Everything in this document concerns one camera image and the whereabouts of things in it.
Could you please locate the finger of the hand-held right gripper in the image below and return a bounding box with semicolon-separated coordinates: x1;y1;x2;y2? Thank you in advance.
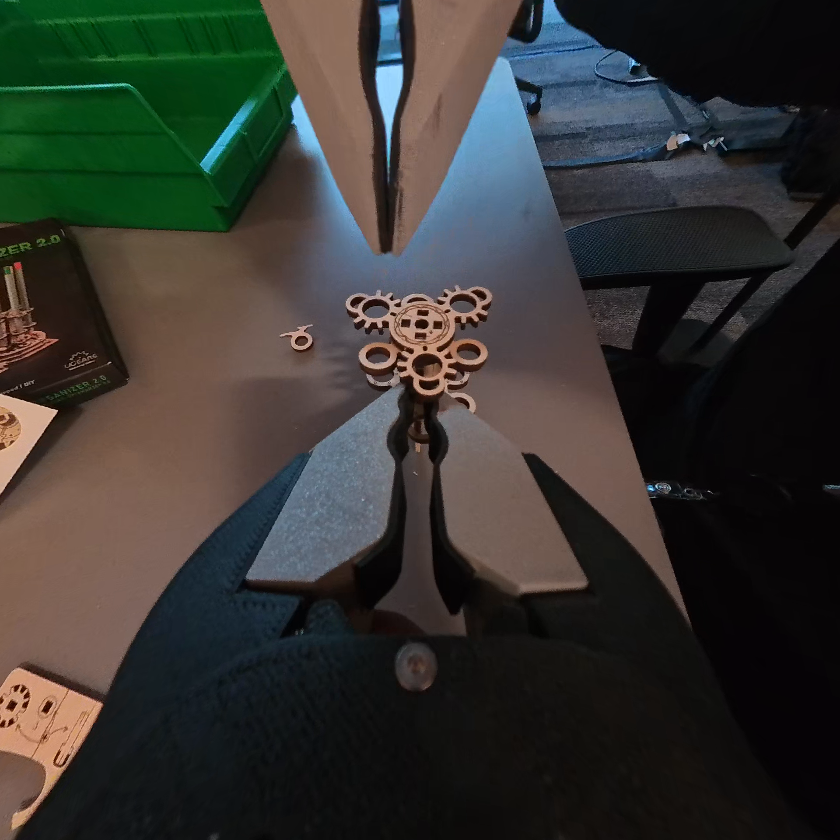
391;0;522;257
261;0;396;256

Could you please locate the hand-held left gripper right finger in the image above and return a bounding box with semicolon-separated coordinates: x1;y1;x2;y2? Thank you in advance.
428;409;589;616

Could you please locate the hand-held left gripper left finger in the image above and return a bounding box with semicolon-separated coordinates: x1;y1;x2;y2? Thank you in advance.
246;386;408;613

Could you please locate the wooden gear model assembly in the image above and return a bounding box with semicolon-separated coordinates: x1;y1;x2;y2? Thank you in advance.
346;285;493;454

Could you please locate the laser-cut wooden parts sheet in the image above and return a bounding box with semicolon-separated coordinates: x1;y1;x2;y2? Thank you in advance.
0;666;105;831

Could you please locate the black model kit box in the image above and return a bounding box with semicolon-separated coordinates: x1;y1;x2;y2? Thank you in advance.
0;218;130;411

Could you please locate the large green plastic bin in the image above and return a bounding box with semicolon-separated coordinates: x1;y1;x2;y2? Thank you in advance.
0;0;299;232

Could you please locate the black mesh office chair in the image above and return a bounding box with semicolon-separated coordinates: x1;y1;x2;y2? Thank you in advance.
564;205;796;368

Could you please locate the folded paper instruction booklet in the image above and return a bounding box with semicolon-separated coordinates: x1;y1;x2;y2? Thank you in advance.
0;392;60;496

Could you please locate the black floor cable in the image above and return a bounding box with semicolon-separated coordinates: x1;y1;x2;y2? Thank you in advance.
543;49;798;168

